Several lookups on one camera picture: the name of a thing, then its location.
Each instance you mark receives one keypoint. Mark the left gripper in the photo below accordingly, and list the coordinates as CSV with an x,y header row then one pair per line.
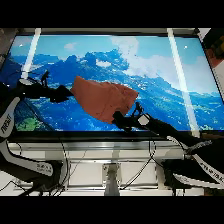
x,y
62,93

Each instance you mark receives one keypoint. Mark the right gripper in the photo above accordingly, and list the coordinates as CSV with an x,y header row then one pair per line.
x,y
120,121

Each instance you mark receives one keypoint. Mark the salmon pink garment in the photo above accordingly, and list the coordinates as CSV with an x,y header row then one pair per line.
x,y
102,98

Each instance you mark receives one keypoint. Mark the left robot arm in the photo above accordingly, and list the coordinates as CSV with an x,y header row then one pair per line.
x,y
31,91

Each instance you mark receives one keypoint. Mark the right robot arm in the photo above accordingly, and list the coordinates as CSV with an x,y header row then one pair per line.
x,y
173,130

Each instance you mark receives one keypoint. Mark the heap of clothes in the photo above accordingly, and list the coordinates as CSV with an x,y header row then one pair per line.
x,y
216,46

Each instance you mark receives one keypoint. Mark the silver frame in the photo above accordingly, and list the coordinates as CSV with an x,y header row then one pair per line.
x,y
110,160

